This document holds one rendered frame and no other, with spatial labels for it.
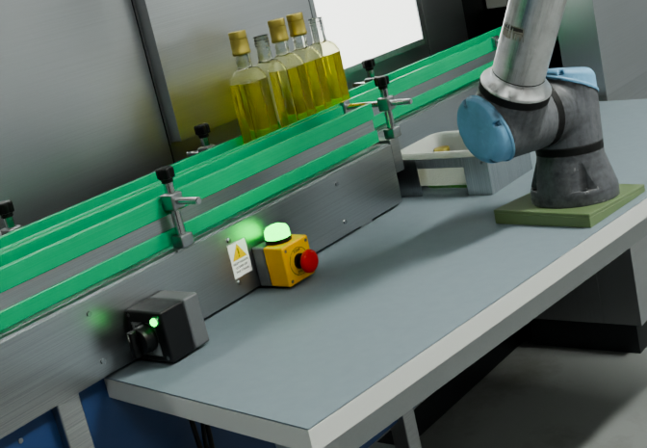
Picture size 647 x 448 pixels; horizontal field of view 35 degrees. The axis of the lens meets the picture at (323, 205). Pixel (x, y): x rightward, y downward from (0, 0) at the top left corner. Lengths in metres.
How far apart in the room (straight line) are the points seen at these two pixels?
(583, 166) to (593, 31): 1.00
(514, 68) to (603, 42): 1.15
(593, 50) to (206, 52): 1.11
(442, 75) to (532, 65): 0.83
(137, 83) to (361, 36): 0.68
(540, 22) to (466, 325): 0.47
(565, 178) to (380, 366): 0.58
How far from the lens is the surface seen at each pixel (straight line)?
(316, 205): 1.87
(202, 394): 1.41
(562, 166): 1.79
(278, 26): 2.05
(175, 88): 2.01
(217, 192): 1.72
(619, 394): 2.84
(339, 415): 1.28
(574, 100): 1.77
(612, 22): 2.84
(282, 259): 1.71
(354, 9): 2.46
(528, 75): 1.64
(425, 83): 2.38
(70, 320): 1.51
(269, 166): 1.81
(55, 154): 1.87
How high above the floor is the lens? 1.29
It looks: 14 degrees down
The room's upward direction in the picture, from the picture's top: 13 degrees counter-clockwise
